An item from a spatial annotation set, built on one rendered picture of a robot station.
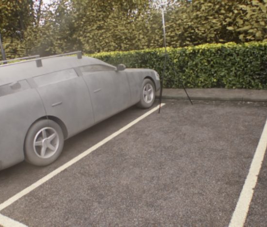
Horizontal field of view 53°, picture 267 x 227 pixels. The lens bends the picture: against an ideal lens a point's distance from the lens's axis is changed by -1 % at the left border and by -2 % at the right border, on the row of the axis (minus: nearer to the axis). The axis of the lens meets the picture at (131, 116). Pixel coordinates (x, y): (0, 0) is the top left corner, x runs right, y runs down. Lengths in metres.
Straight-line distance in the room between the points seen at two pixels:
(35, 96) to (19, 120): 0.40
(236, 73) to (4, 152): 5.26
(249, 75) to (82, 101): 4.06
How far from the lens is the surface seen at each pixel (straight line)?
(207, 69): 6.95
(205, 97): 6.36
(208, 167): 3.41
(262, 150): 3.91
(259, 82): 6.70
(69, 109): 4.10
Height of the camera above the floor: 1.64
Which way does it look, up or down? 17 degrees down
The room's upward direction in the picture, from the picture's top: 7 degrees counter-clockwise
